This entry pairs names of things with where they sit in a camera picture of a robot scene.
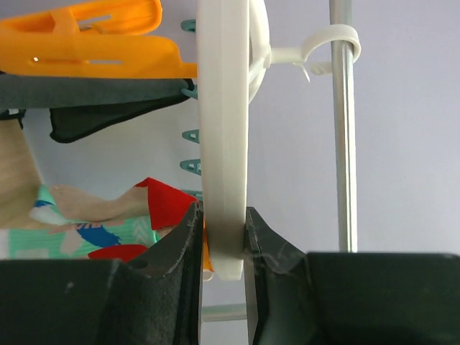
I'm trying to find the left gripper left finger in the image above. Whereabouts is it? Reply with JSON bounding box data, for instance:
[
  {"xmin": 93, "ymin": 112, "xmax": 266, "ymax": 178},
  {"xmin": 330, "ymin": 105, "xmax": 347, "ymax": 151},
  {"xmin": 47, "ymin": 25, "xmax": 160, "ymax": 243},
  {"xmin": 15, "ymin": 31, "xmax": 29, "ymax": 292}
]
[{"xmin": 1, "ymin": 204, "xmax": 203, "ymax": 344}]

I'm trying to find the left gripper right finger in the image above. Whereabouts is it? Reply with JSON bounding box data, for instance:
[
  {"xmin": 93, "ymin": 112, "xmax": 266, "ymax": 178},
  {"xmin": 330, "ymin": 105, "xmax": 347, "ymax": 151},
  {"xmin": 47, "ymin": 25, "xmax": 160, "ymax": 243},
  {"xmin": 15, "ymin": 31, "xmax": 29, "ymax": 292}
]
[{"xmin": 244, "ymin": 208, "xmax": 459, "ymax": 344}]

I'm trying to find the white round clip hanger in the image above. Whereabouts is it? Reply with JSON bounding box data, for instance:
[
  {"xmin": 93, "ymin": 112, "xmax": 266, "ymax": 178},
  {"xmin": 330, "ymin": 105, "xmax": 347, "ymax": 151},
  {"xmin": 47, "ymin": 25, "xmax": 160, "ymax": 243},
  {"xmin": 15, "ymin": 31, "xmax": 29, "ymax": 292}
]
[{"xmin": 1, "ymin": 1, "xmax": 362, "ymax": 280}]

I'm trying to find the black triangular sock on hanger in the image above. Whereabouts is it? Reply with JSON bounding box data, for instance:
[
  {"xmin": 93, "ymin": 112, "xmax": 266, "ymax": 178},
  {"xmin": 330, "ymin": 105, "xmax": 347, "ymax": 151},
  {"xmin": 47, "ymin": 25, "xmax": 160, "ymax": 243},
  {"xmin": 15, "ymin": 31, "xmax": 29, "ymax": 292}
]
[{"xmin": 1, "ymin": 73, "xmax": 197, "ymax": 144}]

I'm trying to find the teal patterned sock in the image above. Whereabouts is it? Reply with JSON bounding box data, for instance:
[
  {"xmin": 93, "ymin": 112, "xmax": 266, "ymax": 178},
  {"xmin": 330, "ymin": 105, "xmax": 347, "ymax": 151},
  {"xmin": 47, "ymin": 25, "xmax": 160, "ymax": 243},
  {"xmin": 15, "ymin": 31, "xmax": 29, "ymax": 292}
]
[{"xmin": 1, "ymin": 185, "xmax": 158, "ymax": 259}]

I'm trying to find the white and grey drying rack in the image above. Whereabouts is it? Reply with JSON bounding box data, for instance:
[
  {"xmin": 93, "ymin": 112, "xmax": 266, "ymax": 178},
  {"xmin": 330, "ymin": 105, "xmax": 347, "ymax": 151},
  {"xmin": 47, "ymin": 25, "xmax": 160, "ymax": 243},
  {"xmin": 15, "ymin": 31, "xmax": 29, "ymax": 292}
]
[{"xmin": 196, "ymin": 1, "xmax": 362, "ymax": 281}]

